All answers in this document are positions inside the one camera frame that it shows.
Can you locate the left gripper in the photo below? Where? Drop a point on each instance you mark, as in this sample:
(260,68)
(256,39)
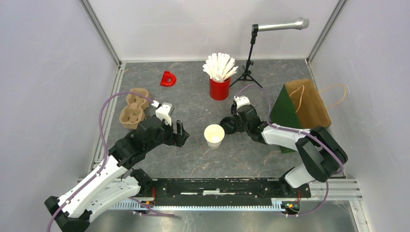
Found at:
(178,139)

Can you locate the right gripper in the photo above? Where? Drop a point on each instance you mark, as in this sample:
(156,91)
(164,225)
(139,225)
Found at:
(237,118)

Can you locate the single white paper cup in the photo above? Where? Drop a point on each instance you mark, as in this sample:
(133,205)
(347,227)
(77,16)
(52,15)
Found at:
(214,134)

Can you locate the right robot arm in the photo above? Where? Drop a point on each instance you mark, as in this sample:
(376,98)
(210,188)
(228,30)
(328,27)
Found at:
(321,155)

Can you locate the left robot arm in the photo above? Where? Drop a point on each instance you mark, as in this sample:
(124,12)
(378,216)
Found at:
(115,178)

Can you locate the red cylindrical holder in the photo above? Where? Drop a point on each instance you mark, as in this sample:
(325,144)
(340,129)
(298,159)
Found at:
(219,90)

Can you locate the black mini tripod stand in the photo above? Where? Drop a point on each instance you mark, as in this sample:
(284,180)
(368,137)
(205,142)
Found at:
(246,75)

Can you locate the brown cardboard cup carrier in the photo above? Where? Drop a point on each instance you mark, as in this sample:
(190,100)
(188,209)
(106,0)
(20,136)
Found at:
(133,113)

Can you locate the red plastic letter d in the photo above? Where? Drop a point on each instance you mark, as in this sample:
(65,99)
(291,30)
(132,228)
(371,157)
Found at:
(168,79)

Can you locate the green paper bag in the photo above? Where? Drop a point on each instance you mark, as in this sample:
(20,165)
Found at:
(299,105)

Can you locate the silver microphone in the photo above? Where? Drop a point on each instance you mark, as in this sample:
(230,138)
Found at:
(298,24)

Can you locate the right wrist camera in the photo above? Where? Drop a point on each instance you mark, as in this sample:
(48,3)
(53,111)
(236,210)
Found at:
(241,101)

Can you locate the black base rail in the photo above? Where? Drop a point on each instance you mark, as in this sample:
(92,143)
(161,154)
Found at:
(220,191)

